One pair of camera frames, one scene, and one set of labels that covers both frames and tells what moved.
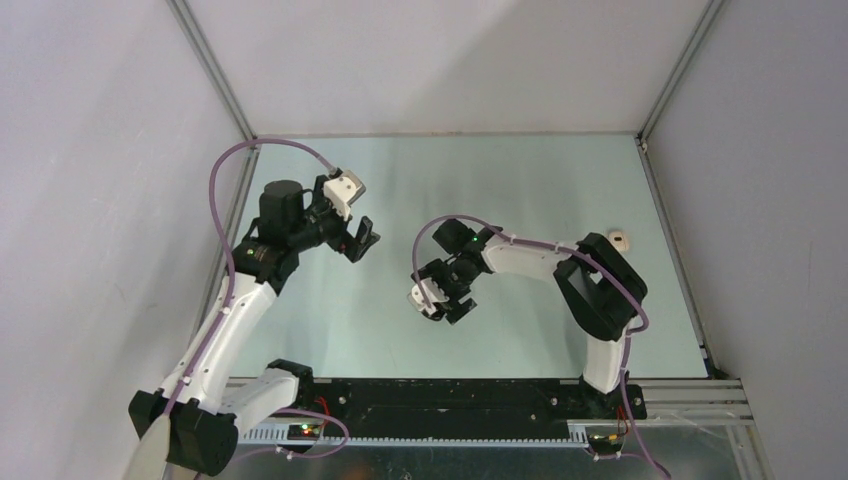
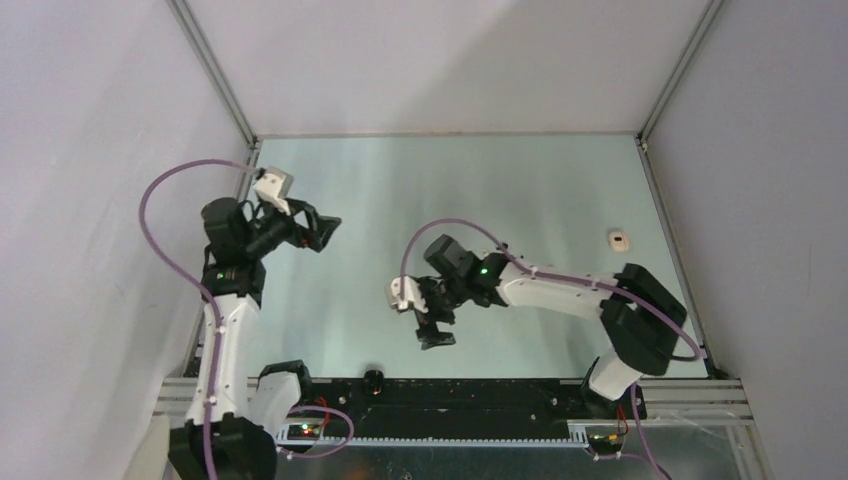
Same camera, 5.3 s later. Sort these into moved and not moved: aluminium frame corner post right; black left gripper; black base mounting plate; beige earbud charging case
Moved: black left gripper
Not moved: beige earbud charging case; aluminium frame corner post right; black base mounting plate
